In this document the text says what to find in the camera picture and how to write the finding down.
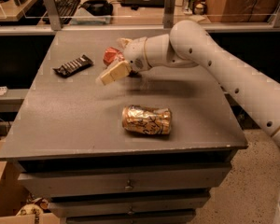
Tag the chocolate rxbar wrapper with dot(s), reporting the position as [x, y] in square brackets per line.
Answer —
[73, 67]

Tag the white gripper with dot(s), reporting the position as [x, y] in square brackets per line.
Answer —
[134, 53]

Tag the grey drawer cabinet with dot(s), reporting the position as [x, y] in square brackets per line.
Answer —
[70, 147]

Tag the left grey metal bracket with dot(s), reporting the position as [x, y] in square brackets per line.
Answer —
[53, 15]

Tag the grey metal bracket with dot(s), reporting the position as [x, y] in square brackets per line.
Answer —
[53, 15]
[169, 11]

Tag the brown cardboard box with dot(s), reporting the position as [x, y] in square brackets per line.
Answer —
[240, 10]

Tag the middle grey metal bracket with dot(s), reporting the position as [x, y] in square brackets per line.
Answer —
[169, 11]

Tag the top drawer knob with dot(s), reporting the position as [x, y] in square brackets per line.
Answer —
[129, 185]

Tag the gold crushed soda can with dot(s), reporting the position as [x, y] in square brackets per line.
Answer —
[147, 120]

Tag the black keyboard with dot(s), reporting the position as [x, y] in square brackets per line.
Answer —
[66, 9]

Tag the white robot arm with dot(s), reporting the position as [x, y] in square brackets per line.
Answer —
[188, 44]

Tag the black headphones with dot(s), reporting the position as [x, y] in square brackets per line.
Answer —
[98, 7]

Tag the red coke can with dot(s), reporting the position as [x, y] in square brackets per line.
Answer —
[112, 55]

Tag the drawer knob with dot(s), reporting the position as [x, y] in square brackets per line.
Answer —
[129, 185]
[131, 211]

